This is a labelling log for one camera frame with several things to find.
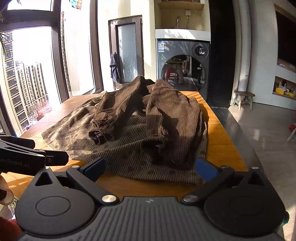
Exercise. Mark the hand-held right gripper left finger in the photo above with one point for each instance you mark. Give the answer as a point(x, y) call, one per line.
point(95, 169)

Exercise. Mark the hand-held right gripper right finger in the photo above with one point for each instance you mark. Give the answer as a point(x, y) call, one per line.
point(205, 171)

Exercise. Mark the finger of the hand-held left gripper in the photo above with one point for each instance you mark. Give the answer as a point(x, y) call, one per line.
point(56, 158)

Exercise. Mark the person's left hand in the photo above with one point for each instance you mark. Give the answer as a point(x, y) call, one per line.
point(9, 197)

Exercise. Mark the apartment building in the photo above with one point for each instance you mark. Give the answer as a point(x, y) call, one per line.
point(27, 92)

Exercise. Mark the red fuzzy cloth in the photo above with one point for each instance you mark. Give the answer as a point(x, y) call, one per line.
point(9, 229)

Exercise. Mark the small wooden stool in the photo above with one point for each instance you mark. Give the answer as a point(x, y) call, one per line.
point(244, 93)

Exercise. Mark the dark blue hanging cloth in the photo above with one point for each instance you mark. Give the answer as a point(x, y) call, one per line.
point(114, 67)

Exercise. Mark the yellow box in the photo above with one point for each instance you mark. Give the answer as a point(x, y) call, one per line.
point(278, 90)

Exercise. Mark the large dark-framed window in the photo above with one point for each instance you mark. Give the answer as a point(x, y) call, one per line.
point(56, 46)

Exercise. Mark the green plant leaves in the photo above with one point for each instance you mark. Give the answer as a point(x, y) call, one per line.
point(2, 39)

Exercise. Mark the grey washing machine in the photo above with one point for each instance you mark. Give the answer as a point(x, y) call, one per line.
point(175, 48)

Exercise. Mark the small brown-framed window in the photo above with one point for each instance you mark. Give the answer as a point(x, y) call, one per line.
point(127, 46)

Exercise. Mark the white pipe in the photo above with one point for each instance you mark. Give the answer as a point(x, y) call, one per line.
point(245, 46)

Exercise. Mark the metal faucet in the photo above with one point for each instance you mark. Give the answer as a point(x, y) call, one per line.
point(177, 22)

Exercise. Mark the black television screen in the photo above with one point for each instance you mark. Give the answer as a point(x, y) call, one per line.
point(288, 41)

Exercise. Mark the red window decoration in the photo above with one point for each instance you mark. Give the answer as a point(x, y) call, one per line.
point(76, 3)

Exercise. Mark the white wall socket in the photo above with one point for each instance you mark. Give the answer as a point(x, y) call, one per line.
point(188, 13)

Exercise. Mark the wooden wall shelf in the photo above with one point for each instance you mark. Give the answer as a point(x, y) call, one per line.
point(180, 5)

